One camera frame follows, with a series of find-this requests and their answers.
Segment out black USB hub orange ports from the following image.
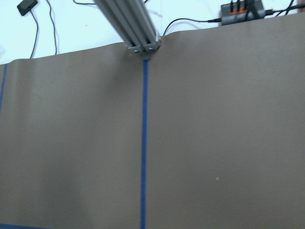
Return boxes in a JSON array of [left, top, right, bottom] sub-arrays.
[[220, 0, 274, 26]]

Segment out small black square pad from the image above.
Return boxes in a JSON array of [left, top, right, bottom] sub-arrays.
[[17, 0, 38, 16]]

